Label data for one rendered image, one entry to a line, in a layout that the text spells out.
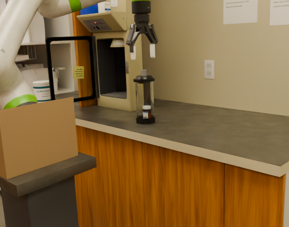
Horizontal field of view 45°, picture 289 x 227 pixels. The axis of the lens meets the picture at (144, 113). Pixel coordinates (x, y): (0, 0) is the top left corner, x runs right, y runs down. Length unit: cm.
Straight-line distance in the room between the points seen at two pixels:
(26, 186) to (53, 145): 19
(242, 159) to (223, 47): 98
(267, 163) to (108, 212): 106
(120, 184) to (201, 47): 97
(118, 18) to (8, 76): 90
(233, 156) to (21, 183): 73
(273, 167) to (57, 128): 76
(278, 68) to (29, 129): 131
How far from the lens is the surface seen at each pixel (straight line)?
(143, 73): 176
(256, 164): 128
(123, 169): 182
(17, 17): 132
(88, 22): 217
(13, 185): 119
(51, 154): 129
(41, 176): 121
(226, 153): 134
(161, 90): 247
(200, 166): 146
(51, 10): 155
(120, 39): 214
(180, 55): 233
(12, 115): 119
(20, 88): 135
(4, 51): 126
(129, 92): 206
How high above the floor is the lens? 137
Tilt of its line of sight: 12 degrees down
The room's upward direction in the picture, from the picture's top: 2 degrees counter-clockwise
